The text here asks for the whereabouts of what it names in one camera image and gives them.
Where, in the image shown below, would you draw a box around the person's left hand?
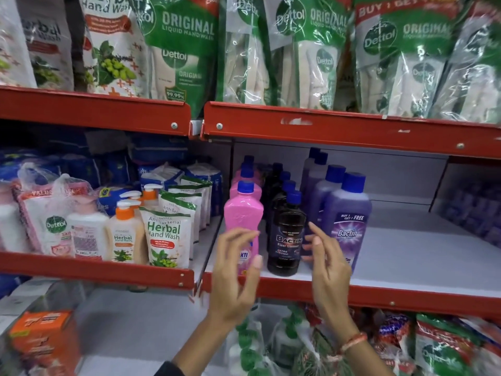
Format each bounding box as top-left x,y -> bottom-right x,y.
207,228 -> 264,330

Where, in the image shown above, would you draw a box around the person's right hand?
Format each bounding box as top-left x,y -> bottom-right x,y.
303,221 -> 354,338

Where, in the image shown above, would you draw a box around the person's right forearm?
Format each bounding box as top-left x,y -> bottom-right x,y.
330,328 -> 397,376

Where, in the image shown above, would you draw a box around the person's left forearm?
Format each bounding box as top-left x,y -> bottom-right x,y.
171,314 -> 246,376

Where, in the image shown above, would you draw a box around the black floor cleaner bottle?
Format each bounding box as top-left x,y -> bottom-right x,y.
263,163 -> 284,192
269,180 -> 297,216
266,171 -> 292,200
267,190 -> 308,278

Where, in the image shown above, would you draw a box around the purple floor cleaner bottle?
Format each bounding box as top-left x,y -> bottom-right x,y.
320,172 -> 373,274
308,164 -> 347,231
299,147 -> 321,184
302,152 -> 329,200

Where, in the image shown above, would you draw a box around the pink floor cleaner bottle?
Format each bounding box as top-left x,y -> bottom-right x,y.
223,180 -> 265,277
229,167 -> 263,201
234,155 -> 262,184

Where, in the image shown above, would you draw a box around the bagged green pump bottles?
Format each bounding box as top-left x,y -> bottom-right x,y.
226,303 -> 333,376

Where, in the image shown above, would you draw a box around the small herbal handwash pouch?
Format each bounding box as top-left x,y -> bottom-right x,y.
168,185 -> 209,231
158,190 -> 203,247
179,176 -> 214,225
139,207 -> 195,269

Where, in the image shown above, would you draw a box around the red metal shelf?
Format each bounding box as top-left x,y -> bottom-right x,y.
0,85 -> 193,138
199,199 -> 501,321
200,101 -> 501,161
0,215 -> 224,291

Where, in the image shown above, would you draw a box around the white and blue packet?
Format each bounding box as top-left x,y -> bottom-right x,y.
139,163 -> 184,192
185,162 -> 224,218

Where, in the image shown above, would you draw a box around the red and purple packet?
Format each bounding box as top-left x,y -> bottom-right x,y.
372,311 -> 416,374

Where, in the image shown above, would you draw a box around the white pump bottle orange collar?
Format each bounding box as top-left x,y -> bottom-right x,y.
105,199 -> 148,265
142,184 -> 164,211
118,190 -> 143,211

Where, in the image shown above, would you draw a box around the red and green refill pouch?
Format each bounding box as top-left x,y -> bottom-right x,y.
414,313 -> 501,376

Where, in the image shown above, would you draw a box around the row of purple packs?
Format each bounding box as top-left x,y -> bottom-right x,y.
438,179 -> 501,249

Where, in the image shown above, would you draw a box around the green handwash refill pouch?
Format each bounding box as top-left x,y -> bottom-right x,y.
216,0 -> 276,105
263,0 -> 352,111
131,0 -> 220,119
351,0 -> 468,118
428,0 -> 501,124

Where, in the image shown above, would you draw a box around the pile of dark blue packets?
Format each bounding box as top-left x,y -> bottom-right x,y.
0,129 -> 190,216

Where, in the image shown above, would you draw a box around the pink handwash pack in bag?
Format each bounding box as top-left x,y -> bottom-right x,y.
12,163 -> 111,260

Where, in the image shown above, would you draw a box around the orange cardboard box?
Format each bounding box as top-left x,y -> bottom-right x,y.
7,310 -> 82,376

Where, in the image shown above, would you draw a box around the white handwash bottle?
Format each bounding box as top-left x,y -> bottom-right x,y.
0,183 -> 30,253

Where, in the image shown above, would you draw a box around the white herbal handwash pouch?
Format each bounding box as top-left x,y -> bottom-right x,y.
77,0 -> 151,99
0,0 -> 38,89
16,0 -> 76,91

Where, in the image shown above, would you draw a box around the orange beaded bracelet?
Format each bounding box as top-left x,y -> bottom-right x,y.
339,332 -> 369,354

